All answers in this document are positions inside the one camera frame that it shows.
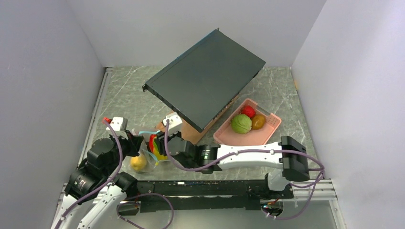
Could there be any green toy cabbage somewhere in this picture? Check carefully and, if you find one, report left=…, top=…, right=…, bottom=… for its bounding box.
left=231, top=114, right=252, bottom=134

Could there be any red orange toy mango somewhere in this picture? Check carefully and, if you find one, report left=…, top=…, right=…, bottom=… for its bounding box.
left=148, top=134, right=156, bottom=154

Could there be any pink perforated plastic basket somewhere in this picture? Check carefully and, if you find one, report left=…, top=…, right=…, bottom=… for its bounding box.
left=213, top=98, right=282, bottom=146

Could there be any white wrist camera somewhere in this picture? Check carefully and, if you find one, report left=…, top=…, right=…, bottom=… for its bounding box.
left=162, top=112, right=183, bottom=135
left=103, top=116, right=128, bottom=138

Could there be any yellow toy walnut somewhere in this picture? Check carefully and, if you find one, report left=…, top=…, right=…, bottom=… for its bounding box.
left=129, top=155, right=148, bottom=171

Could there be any dark grey metal chassis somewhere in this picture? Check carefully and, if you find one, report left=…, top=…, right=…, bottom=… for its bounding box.
left=142, top=29, right=266, bottom=133

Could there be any wooden cutting board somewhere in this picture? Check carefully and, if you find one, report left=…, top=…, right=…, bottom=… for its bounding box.
left=155, top=94, right=241, bottom=146

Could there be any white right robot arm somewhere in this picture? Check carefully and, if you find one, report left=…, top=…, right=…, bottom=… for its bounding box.
left=155, top=131, right=310, bottom=198

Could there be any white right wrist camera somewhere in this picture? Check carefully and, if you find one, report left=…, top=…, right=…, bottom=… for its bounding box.
left=162, top=112, right=183, bottom=135

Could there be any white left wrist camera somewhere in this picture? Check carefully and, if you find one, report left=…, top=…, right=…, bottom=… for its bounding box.
left=103, top=116, right=128, bottom=138

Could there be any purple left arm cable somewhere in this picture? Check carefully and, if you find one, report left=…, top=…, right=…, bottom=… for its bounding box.
left=53, top=118, right=175, bottom=229

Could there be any red toy strawberry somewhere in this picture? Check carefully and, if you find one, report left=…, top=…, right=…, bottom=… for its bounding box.
left=240, top=105, right=256, bottom=119

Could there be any brown toy kiwi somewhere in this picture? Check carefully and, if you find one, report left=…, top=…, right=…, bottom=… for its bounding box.
left=251, top=114, right=266, bottom=130

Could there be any aluminium side rail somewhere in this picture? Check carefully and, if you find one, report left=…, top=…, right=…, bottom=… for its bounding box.
left=51, top=67, right=114, bottom=229

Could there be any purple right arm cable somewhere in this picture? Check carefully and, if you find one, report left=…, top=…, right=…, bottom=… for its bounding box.
left=163, top=118, right=326, bottom=221

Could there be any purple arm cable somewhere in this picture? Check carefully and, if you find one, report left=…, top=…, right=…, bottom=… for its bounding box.
left=163, top=118, right=326, bottom=221
left=53, top=118, right=175, bottom=229

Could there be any clear zip top bag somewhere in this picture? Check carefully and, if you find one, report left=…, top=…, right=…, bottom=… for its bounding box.
left=130, top=128, right=169, bottom=173

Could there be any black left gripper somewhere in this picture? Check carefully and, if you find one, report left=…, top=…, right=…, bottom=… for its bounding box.
left=103, top=129, right=144, bottom=176

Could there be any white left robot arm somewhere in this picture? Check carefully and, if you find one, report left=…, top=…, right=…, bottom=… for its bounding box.
left=51, top=130, right=144, bottom=229

